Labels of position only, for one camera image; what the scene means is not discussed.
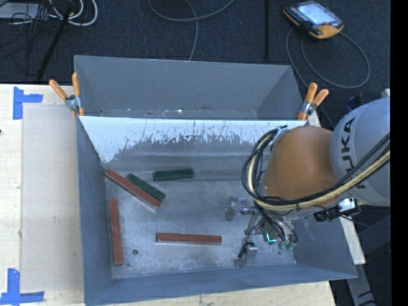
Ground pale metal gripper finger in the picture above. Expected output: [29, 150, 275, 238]
[224, 196, 256, 221]
[233, 238, 259, 268]

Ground black cylinder on white bracket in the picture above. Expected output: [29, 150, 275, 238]
[313, 197, 361, 222]

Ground grey metal bin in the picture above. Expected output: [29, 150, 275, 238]
[73, 55, 359, 306]

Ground dark green flat block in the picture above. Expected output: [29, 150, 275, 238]
[152, 168, 195, 182]
[126, 172, 167, 203]

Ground red-brown flat block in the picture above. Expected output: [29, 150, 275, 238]
[155, 232, 223, 247]
[108, 197, 125, 266]
[104, 168, 163, 213]

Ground pale wood flat board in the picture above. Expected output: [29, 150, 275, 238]
[20, 102, 85, 295]

